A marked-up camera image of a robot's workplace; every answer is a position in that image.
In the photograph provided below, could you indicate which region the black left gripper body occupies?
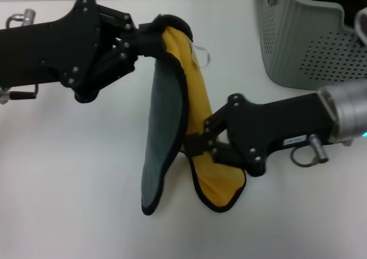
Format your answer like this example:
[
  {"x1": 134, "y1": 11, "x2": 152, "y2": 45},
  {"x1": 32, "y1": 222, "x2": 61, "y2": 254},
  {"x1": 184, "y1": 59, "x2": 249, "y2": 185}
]
[{"x1": 0, "y1": 0, "x2": 115, "y2": 104}]

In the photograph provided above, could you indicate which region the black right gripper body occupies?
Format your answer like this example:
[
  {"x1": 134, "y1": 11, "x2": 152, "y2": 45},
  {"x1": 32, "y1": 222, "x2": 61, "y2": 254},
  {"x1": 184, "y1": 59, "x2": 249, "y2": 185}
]
[{"x1": 226, "y1": 91, "x2": 336, "y2": 177}]

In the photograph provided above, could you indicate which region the yellow grey black-trimmed towel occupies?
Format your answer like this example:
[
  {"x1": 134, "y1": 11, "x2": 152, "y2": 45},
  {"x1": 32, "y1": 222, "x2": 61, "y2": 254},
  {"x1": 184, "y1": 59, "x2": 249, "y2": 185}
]
[{"x1": 140, "y1": 14, "x2": 247, "y2": 216}]

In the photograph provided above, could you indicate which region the grey perforated storage basket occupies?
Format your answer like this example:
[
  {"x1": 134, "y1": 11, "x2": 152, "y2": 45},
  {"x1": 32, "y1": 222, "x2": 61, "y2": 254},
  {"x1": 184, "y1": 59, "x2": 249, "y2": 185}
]
[{"x1": 260, "y1": 0, "x2": 367, "y2": 92}]

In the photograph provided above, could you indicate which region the left gripper silver cable connector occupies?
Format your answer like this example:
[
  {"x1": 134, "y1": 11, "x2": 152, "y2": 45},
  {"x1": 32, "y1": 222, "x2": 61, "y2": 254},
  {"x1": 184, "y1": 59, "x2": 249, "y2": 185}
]
[{"x1": 5, "y1": 9, "x2": 37, "y2": 28}]

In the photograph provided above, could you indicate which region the gripper silver cable connector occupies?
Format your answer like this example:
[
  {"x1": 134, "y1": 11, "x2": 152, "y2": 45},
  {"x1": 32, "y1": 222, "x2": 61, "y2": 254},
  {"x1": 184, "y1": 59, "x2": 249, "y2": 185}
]
[
  {"x1": 291, "y1": 134, "x2": 330, "y2": 168},
  {"x1": 5, "y1": 9, "x2": 37, "y2": 28}
]

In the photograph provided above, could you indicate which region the right gripper silver cable connector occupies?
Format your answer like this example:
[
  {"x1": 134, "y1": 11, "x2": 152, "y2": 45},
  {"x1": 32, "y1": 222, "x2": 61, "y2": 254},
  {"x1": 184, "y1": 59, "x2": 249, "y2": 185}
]
[{"x1": 291, "y1": 134, "x2": 330, "y2": 168}]

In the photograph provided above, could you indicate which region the dark red sleeved cable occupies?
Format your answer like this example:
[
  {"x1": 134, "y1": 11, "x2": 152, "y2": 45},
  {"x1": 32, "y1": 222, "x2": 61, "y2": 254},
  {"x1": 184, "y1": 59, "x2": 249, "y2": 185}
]
[{"x1": 0, "y1": 84, "x2": 40, "y2": 104}]

